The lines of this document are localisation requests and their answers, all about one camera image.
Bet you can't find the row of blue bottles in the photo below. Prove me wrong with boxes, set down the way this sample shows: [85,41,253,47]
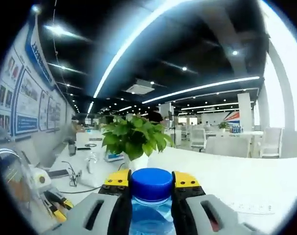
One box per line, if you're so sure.
[229,124,245,134]

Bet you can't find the black cable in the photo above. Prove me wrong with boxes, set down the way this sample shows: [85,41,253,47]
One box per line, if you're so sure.
[59,161,126,194]

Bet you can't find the blue white box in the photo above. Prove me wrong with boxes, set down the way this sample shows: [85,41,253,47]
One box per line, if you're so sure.
[103,151,125,163]

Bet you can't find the white office chair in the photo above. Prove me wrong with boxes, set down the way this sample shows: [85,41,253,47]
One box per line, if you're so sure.
[190,128,208,152]
[259,126,284,159]

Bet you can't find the clear glass dome cover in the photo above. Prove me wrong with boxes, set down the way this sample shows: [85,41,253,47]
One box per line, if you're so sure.
[0,129,45,216]

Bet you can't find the blue Mizone drink bottle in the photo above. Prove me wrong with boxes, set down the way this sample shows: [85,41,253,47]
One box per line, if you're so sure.
[128,168,176,235]

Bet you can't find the blue white wall display board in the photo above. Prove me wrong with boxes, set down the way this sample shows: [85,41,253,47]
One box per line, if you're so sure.
[0,19,69,137]

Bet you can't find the ceiling air vent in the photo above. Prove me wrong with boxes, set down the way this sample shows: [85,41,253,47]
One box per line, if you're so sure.
[125,78,156,95]

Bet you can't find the green potted plant white pot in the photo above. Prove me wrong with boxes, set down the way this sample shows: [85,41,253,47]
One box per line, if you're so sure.
[100,114,175,172]

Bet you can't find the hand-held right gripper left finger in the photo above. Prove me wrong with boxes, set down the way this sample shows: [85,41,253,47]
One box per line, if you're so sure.
[44,168,133,235]

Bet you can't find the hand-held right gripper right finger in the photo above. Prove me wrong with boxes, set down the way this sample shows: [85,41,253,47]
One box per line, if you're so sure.
[171,170,259,235]

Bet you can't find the dark flat tablet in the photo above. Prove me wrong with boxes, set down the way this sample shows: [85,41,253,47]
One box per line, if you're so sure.
[46,168,69,179]

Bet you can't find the white power strip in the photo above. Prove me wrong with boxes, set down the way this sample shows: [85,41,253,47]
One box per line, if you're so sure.
[69,168,83,187]

